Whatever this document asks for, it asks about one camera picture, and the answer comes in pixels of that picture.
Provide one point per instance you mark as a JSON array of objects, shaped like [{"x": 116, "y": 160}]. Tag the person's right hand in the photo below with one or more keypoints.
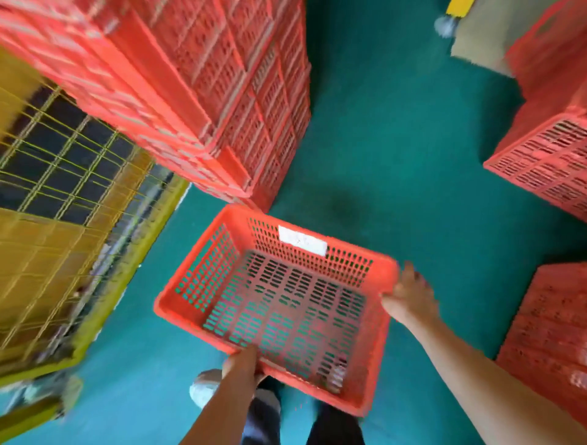
[{"x": 412, "y": 295}]

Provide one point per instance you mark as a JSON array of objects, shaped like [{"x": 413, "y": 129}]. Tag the person's left hand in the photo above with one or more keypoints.
[{"x": 241, "y": 362}]

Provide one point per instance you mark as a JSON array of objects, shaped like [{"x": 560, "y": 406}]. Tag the person's right fingers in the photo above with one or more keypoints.
[{"x": 409, "y": 276}]

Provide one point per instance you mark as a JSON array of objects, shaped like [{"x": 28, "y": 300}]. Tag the red perforated plastic crate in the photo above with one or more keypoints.
[{"x": 279, "y": 302}]

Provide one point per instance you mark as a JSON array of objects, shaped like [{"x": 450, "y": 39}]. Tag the person's left forearm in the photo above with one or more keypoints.
[{"x": 220, "y": 412}]

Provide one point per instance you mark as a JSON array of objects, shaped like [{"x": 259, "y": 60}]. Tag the person's right forearm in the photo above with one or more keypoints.
[{"x": 486, "y": 389}]

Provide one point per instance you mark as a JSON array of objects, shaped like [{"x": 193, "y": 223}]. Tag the white paper label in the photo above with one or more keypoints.
[{"x": 302, "y": 240}]

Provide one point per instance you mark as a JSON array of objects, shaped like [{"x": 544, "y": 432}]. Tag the person's dark trousers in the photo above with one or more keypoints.
[{"x": 293, "y": 419}]

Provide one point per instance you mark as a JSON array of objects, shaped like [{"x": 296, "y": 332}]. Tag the person's white shoe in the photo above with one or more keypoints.
[{"x": 204, "y": 387}]

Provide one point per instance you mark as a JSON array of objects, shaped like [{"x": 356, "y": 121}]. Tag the grey caster wheel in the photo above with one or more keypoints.
[
  {"x": 445, "y": 26},
  {"x": 46, "y": 394}
]

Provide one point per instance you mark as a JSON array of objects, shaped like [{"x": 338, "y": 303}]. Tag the brown cardboard sheet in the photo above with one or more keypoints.
[{"x": 493, "y": 34}]

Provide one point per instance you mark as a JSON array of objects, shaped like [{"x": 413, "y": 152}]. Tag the stack of red plastic crates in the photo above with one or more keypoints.
[{"x": 183, "y": 87}]

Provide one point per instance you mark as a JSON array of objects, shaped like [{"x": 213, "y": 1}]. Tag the yellow cart frame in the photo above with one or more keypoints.
[{"x": 459, "y": 7}]

